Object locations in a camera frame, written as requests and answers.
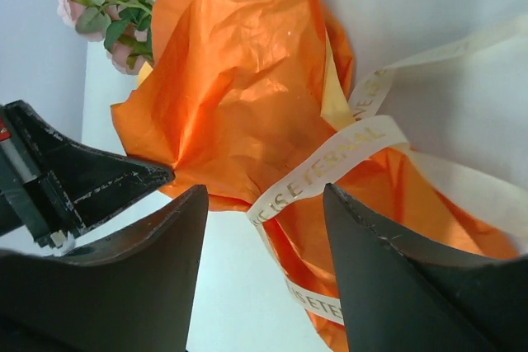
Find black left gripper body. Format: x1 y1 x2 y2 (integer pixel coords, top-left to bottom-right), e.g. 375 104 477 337
1 106 76 248

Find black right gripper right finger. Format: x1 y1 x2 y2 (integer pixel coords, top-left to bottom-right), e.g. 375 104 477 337
323 184 527 351

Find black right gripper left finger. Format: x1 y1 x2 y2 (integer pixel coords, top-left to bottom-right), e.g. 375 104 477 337
1 185 209 351

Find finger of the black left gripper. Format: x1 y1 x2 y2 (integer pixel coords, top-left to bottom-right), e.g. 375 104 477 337
5 101 174 237

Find cream printed ribbon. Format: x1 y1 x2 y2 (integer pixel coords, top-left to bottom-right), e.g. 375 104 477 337
246 13 528 326

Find orange flower bouquet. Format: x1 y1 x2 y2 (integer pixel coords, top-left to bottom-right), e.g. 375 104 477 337
53 0 521 351

